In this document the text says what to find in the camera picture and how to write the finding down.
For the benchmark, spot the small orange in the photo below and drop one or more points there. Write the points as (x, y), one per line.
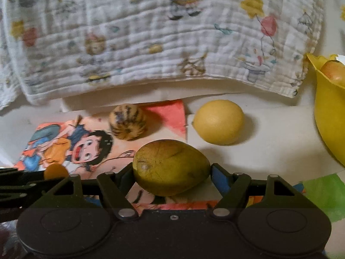
(56, 171)

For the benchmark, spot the white printed blanket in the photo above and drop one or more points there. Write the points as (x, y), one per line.
(161, 32)

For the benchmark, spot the yellow plastic bowl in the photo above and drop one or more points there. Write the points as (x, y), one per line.
(328, 118)

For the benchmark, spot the olive green oval fruit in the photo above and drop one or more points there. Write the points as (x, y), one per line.
(169, 167)

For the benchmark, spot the cartoon printed table cover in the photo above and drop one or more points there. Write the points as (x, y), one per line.
(80, 145)

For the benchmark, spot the yellow lemon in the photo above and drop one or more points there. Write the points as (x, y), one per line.
(218, 121)

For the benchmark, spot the yellow red fruit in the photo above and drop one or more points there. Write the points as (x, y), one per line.
(333, 71)

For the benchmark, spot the striped melon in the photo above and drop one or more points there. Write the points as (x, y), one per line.
(128, 122)

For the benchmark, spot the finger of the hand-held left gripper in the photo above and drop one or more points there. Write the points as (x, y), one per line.
(16, 190)
(21, 174)

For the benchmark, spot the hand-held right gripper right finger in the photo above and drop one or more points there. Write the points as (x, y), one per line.
(219, 178)

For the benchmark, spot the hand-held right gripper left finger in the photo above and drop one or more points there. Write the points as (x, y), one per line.
(125, 179)

